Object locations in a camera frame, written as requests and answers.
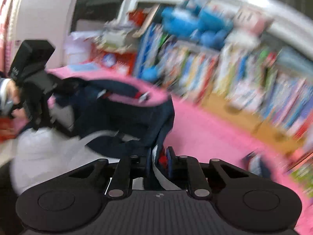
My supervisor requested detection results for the navy and white jacket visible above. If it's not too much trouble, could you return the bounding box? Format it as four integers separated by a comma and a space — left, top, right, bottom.
10, 78, 176, 195

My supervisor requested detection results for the person's left hand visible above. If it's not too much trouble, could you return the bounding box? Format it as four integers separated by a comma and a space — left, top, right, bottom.
5, 79, 28, 133

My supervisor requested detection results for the pink bed blanket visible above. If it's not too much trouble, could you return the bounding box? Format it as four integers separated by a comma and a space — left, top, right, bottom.
14, 67, 313, 235

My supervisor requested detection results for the blue booklet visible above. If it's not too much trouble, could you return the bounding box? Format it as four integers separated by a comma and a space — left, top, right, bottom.
67, 63, 100, 72

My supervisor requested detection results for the wooden drawer organizer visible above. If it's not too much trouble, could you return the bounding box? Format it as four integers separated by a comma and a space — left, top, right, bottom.
201, 93, 304, 154

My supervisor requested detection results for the stack of papers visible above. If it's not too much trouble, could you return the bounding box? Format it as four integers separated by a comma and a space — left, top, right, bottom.
93, 21, 139, 54

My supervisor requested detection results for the red plastic basket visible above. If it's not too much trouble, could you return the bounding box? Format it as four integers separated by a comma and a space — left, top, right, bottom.
90, 44, 137, 75

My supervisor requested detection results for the row of books left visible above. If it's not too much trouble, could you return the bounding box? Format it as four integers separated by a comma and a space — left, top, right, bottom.
132, 23, 219, 104

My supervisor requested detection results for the row of books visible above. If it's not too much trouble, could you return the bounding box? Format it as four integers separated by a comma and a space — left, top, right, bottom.
213, 44, 312, 139
132, 23, 219, 104

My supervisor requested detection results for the blue plush ball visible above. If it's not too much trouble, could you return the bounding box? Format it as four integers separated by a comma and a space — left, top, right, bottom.
141, 66, 159, 84

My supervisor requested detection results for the row of books right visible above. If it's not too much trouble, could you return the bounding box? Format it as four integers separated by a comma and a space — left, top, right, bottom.
213, 44, 312, 139

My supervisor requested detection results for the blue plush toy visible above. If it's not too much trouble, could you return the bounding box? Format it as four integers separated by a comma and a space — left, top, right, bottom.
161, 0, 233, 50

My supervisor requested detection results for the pink white bunny plush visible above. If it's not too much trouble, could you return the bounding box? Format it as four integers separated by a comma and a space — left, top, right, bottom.
225, 6, 274, 50

